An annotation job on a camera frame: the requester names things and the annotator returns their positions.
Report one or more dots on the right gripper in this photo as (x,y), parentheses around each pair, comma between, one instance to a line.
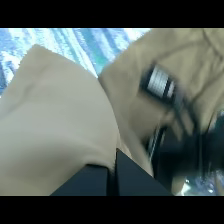
(186,156)

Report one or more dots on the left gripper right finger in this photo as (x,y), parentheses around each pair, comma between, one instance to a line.
(136,180)

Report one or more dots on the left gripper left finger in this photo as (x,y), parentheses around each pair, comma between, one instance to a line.
(90,181)

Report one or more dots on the brown pants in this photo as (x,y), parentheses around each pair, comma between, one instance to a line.
(56,126)

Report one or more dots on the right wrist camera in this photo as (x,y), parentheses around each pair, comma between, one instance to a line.
(160,81)

